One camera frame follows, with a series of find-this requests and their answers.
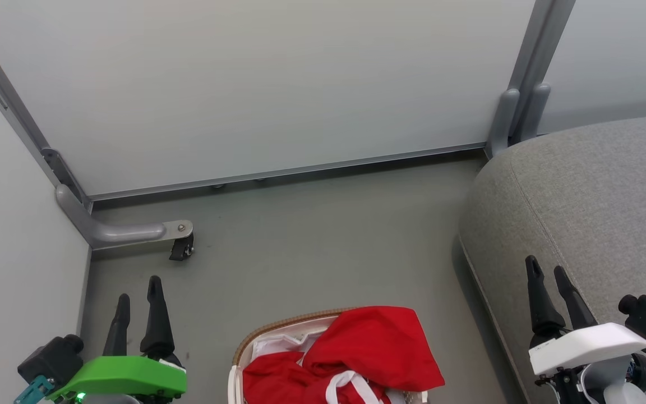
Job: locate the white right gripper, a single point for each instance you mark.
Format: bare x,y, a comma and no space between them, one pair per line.
586,342

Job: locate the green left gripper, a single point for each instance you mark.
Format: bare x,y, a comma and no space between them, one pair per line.
124,375

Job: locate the red garment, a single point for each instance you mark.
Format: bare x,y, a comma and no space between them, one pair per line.
379,342

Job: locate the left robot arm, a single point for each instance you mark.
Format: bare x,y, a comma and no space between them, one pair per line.
111,399

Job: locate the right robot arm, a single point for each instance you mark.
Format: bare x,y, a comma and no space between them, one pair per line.
603,381

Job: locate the grey fabric sofa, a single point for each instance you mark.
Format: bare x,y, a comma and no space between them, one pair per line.
581,196

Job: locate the black caster wheel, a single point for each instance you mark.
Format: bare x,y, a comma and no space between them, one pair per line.
181,249

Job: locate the grey partition foot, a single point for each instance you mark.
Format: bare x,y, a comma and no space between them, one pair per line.
127,232

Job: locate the white woven-rim laundry basket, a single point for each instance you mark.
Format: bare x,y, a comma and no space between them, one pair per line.
234,387

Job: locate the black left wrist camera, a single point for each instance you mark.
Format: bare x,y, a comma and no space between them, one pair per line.
51,359

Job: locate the grey partition bottom rail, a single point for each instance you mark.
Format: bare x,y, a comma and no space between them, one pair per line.
300,169

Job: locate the silver aluminium extrusion rail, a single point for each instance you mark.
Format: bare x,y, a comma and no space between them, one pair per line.
530,73

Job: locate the grey partition post with foot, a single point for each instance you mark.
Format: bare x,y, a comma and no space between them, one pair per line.
9,106

